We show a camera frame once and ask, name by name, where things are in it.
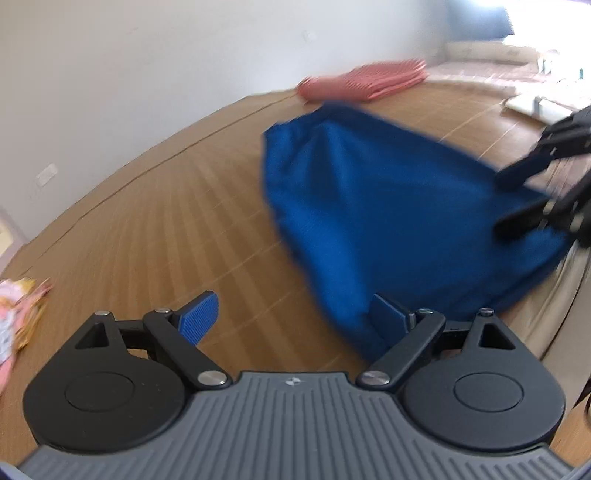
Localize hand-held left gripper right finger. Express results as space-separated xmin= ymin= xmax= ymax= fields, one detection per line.
xmin=355 ymin=292 xmax=519 ymax=392

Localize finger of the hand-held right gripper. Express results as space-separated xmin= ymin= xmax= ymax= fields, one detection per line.
xmin=494 ymin=176 xmax=591 ymax=251
xmin=494 ymin=104 xmax=591 ymax=191

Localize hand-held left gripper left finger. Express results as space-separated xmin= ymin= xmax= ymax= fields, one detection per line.
xmin=74 ymin=290 xmax=232 ymax=391

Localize blue shorts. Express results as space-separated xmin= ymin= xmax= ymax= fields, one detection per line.
xmin=262 ymin=103 xmax=572 ymax=366

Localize white flat object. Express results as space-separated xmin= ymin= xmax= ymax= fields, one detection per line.
xmin=505 ymin=94 xmax=579 ymax=124

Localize light wooden cabinet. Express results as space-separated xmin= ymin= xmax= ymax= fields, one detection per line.
xmin=444 ymin=39 xmax=542 ymax=64

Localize dark television screen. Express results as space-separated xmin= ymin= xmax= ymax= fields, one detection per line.
xmin=444 ymin=0 xmax=516 ymax=42

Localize pink garment with yellow trim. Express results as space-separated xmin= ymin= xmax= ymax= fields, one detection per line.
xmin=0 ymin=276 xmax=53 ymax=356

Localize red striped folded garment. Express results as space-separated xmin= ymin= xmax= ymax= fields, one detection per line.
xmin=297 ymin=58 xmax=428 ymax=102

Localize cream headboard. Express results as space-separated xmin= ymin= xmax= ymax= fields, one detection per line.
xmin=0 ymin=208 xmax=24 ymax=274

